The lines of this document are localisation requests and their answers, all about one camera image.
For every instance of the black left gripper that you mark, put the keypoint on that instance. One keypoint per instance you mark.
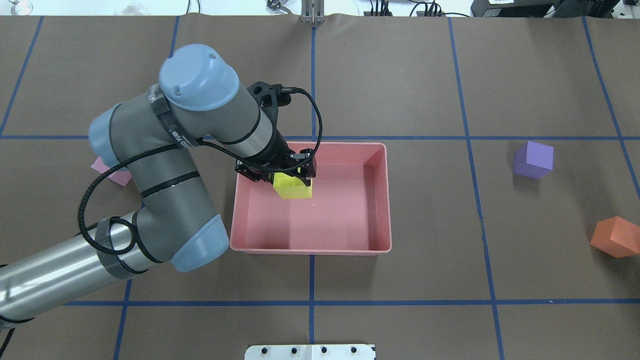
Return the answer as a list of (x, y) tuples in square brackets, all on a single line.
[(278, 148)]

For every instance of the yellow foam block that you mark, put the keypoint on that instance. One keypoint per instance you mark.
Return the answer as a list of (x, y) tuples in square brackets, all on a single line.
[(289, 187)]

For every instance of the orange foam block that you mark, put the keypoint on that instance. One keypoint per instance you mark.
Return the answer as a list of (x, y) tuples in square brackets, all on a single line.
[(616, 237)]

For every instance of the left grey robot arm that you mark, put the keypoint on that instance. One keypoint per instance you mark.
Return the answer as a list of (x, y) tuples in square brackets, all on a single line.
[(198, 101)]

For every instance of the pink plastic bin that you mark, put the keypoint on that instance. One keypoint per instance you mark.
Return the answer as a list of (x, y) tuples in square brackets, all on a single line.
[(348, 213)]

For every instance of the purple foam block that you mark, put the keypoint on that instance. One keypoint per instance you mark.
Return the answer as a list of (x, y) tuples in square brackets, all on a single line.
[(533, 160)]

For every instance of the top camera mount bracket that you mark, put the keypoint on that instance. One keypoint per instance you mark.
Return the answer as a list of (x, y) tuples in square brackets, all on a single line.
[(312, 12)]

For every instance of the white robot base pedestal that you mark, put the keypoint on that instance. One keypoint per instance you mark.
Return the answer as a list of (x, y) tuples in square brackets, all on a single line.
[(311, 352)]

